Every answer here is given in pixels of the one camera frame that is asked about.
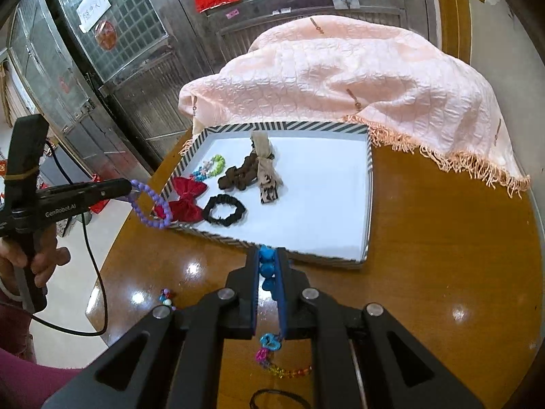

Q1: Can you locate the thin black hair tie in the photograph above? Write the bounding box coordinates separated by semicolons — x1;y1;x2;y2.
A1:
248;388;313;409

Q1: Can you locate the blue bead bracelet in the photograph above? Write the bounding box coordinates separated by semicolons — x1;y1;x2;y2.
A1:
256;244;278;303

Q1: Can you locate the pink fringed cloth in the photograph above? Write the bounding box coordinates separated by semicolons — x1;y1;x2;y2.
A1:
178;15;530;195

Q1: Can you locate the green flower bead bracelet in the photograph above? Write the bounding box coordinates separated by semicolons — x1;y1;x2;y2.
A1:
189;153;227;182

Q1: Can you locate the purple bead bracelet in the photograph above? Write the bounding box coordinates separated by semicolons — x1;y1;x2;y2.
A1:
127;178;174;230

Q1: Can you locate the person's left hand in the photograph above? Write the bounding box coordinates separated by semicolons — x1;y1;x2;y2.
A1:
1;224;71;296

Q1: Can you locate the magenta sleeve forearm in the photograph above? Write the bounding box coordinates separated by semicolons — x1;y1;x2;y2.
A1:
0;301;86;409

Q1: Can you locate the red round door sticker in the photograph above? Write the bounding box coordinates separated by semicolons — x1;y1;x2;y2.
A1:
94;20;117;51

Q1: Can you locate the brown scrunchie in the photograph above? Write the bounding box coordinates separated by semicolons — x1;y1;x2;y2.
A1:
218;152;258;191

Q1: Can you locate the multicolour round bead bracelet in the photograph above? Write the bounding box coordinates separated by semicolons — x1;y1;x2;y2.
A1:
158;287;177;312

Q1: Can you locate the leopard print ribbon bow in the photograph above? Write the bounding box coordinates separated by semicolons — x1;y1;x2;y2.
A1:
251;130;283;204

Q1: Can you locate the red satin bow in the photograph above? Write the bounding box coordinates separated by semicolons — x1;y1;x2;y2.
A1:
169;177;208;224

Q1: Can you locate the striped white tray box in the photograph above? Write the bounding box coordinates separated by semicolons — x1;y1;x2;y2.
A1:
161;121;373;266

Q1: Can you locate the black scrunchie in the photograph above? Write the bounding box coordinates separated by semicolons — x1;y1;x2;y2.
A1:
202;194;247;227

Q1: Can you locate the heart charm crystal bracelet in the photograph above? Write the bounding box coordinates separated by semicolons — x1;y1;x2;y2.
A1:
254;332;314;381

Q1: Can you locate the white paper notice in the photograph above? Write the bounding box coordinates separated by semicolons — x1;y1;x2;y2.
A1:
77;0;111;33

